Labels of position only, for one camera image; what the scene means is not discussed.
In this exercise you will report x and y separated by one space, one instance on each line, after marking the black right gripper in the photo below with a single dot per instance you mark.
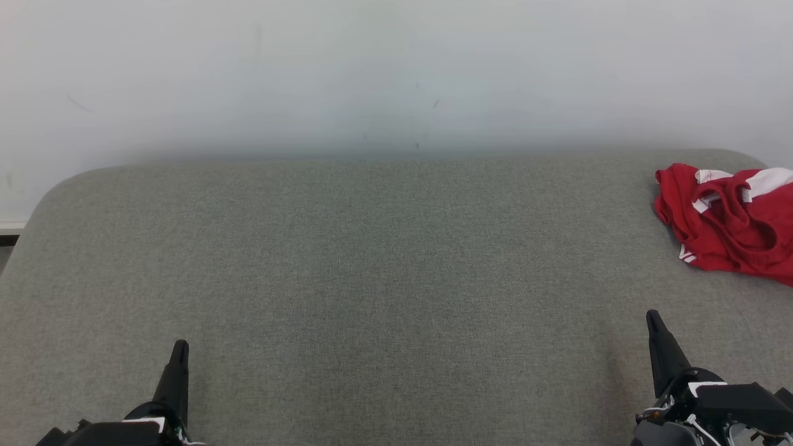
743 409

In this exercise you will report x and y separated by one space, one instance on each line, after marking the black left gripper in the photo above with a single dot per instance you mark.
124 435

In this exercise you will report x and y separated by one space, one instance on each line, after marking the red basketball jersey number 23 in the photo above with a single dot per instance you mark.
672 204

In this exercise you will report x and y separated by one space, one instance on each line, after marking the white and black skirting board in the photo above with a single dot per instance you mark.
11 227

